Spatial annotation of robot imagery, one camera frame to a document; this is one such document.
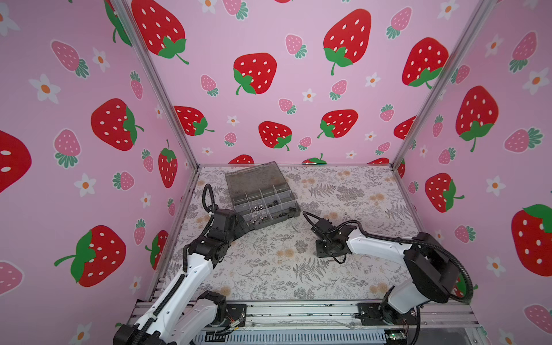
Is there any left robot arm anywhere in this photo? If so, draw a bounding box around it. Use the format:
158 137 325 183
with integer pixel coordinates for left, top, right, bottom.
113 184 250 344

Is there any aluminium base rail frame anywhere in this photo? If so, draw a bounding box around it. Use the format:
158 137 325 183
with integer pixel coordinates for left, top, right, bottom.
118 299 480 345

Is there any clear plastic organizer box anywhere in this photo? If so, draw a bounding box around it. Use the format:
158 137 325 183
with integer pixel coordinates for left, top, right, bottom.
225 162 301 230

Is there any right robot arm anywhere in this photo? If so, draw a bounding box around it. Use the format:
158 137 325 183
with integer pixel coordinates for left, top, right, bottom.
303 211 474 325

